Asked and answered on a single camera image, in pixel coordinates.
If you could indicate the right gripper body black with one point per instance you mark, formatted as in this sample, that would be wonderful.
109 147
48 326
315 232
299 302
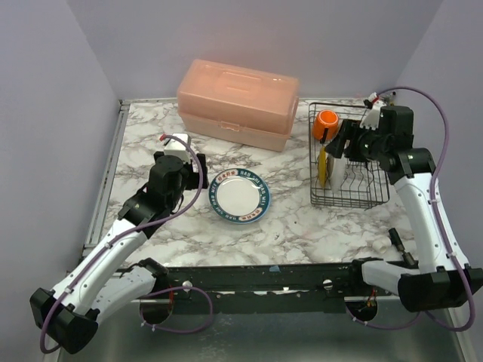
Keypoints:
348 137

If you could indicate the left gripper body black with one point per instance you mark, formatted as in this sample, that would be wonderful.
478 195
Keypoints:
201 170

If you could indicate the small yellow patterned plate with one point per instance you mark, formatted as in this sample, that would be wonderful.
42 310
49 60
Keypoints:
322 167

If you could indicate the orange mug black handle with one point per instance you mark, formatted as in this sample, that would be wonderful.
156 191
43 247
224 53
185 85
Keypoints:
325 126

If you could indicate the teal Shi Hao Wei plate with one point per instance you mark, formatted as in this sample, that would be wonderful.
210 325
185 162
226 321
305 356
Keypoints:
239 196

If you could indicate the large teal rimmed plate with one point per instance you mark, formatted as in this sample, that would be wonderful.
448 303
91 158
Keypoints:
336 172

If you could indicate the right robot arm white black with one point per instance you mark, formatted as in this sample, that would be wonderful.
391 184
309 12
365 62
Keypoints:
444 278

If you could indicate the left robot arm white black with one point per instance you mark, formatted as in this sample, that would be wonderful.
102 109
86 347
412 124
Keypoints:
70 313

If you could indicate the yellow black tool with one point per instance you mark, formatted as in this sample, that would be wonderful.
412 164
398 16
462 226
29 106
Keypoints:
392 97

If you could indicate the pink translucent storage box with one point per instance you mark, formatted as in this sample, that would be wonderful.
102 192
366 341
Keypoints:
237 104

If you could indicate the black bolt at edge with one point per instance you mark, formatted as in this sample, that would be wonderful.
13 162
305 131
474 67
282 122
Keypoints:
396 242

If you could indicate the white cylinder at edge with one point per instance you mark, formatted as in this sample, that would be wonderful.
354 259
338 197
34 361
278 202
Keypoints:
381 245

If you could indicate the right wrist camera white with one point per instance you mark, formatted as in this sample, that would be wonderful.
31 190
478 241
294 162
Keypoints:
374 103

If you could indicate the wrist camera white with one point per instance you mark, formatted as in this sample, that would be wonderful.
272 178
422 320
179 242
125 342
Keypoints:
374 103
175 148

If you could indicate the black wire dish rack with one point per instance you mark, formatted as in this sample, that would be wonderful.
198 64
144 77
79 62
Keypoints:
364 185

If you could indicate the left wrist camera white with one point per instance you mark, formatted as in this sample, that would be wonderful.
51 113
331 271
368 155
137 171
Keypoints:
175 148

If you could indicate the black front mounting rail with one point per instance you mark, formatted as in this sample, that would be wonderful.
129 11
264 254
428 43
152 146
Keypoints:
258 289

